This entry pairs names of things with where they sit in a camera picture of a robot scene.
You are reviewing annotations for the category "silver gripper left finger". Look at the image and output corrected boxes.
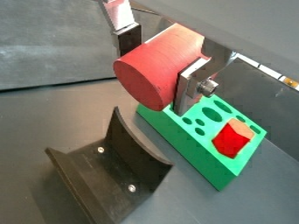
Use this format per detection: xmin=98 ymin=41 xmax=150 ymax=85
xmin=98 ymin=0 xmax=142 ymax=57

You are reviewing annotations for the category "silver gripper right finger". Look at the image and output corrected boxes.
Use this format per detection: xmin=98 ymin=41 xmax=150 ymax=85
xmin=172 ymin=38 xmax=238 ymax=116

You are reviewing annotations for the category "long red cylinder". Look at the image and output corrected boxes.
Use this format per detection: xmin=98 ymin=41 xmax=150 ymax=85
xmin=114 ymin=24 xmax=211 ymax=111

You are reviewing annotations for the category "black curved cradle fixture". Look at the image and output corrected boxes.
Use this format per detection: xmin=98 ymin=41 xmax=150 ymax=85
xmin=46 ymin=108 xmax=174 ymax=224

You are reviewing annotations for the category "green shape sorter block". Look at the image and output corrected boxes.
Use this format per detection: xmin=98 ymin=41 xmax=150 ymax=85
xmin=136 ymin=95 xmax=267 ymax=191

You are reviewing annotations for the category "short red hexagonal peg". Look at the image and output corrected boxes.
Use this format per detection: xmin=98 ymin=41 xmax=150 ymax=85
xmin=211 ymin=118 xmax=255 ymax=158

